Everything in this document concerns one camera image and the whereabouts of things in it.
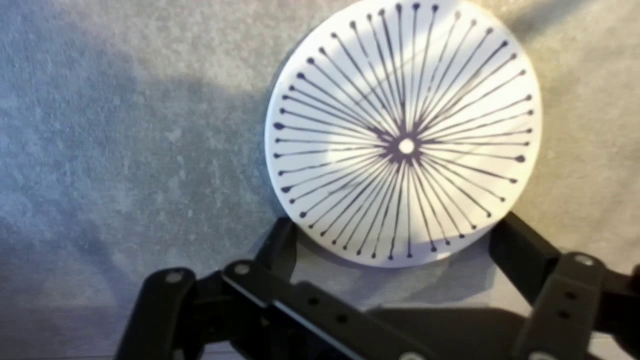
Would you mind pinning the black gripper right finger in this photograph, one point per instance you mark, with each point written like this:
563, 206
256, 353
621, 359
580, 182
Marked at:
567, 292

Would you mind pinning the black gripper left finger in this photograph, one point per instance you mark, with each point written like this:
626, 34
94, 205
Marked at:
201, 312

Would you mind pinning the white disc with radial lines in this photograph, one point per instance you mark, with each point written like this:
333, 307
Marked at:
403, 132

